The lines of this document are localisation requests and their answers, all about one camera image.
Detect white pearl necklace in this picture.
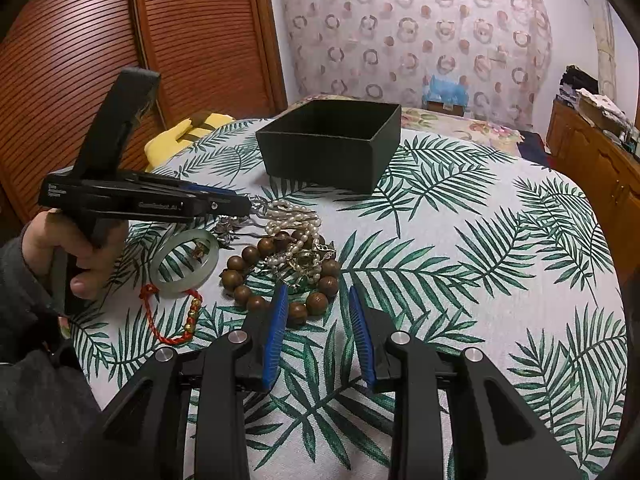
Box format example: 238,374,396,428
264,199,326,281

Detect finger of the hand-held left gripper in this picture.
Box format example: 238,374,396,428
186,195,253,221
135,171,240,197

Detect silver hairpin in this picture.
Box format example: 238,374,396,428
212,197,273,252

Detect beige window curtain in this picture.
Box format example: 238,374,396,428
585,0,617,96

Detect person's left hand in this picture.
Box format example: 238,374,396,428
22,209,129,301

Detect leaf-print tablecloth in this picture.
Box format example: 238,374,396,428
70,117,628,480

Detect black cardboard box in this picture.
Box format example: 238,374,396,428
256,100,402,195

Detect row of cosmetic bottles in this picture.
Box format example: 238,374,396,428
616,126,640,155

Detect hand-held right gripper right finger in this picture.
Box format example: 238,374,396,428
348,285,583,480

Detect red string bracelet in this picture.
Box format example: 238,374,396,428
140,284,205,347

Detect small cardboard box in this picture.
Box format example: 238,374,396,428
425,100,468,117

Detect yellow plush toy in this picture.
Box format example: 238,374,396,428
144,112,236,171

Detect wooden sideboard cabinet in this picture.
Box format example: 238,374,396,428
545,97,640,261

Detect pale green jade bangle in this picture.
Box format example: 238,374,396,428
151,230,221,292

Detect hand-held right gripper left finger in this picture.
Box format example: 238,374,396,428
75,284,290,480

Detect navy blue bed sheet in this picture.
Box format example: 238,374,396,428
515,130,557,167

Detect wooden louvred wardrobe door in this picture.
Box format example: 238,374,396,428
131,0,289,133
0,0,168,226

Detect brown wooden bead bracelet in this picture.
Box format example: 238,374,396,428
220,232,342,317

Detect person's left forearm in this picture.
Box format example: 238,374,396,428
0,235,103,480

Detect stack of dark folded clothes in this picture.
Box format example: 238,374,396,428
560,65,601,106

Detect ring-patterned sheer curtain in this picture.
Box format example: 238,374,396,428
277,0,553,128

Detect white patterned cloth pile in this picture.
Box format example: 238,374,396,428
575,87,627,133

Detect blue plastic bag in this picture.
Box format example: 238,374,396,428
422,74,471,107

